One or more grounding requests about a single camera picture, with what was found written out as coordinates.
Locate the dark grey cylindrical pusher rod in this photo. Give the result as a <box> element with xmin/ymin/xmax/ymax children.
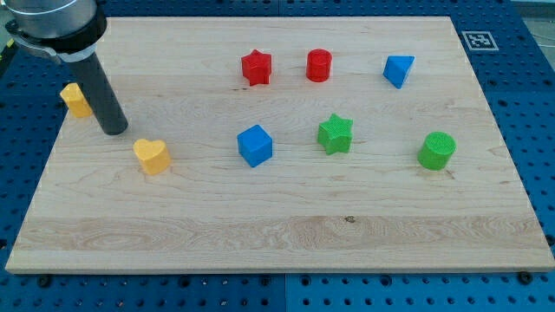
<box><xmin>68</xmin><ymin>53</ymin><xmax>128</xmax><ymax>135</ymax></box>

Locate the yellow heart block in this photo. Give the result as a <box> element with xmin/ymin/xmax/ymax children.
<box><xmin>133</xmin><ymin>139</ymin><xmax>172</xmax><ymax>175</ymax></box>

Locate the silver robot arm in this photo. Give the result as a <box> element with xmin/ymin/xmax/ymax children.
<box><xmin>2</xmin><ymin>0</ymin><xmax>128</xmax><ymax>135</ymax></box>

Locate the blue cube block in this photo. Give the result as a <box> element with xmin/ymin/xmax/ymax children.
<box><xmin>237</xmin><ymin>125</ymin><xmax>273</xmax><ymax>167</ymax></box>

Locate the yellow pentagon block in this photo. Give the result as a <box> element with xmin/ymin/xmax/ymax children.
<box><xmin>60</xmin><ymin>82</ymin><xmax>93</xmax><ymax>118</ymax></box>

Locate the red star block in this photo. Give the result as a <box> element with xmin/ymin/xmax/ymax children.
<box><xmin>241</xmin><ymin>49</ymin><xmax>272</xmax><ymax>86</ymax></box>

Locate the light wooden board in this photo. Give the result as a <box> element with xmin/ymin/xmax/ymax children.
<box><xmin>6</xmin><ymin>16</ymin><xmax>554</xmax><ymax>275</ymax></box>

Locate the red cylinder block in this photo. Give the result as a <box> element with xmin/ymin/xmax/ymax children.
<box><xmin>306</xmin><ymin>49</ymin><xmax>333</xmax><ymax>82</ymax></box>

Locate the green star block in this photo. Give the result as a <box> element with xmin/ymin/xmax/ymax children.
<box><xmin>317</xmin><ymin>114</ymin><xmax>353</xmax><ymax>155</ymax></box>

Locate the blue triangular prism block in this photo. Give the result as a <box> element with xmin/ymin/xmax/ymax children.
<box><xmin>382</xmin><ymin>55</ymin><xmax>415</xmax><ymax>89</ymax></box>

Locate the green cylinder block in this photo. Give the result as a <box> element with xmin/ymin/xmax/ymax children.
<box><xmin>417</xmin><ymin>132</ymin><xmax>457</xmax><ymax>171</ymax></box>

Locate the white fiducial marker tag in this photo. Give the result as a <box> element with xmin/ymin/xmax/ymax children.
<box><xmin>461</xmin><ymin>30</ymin><xmax>499</xmax><ymax>51</ymax></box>

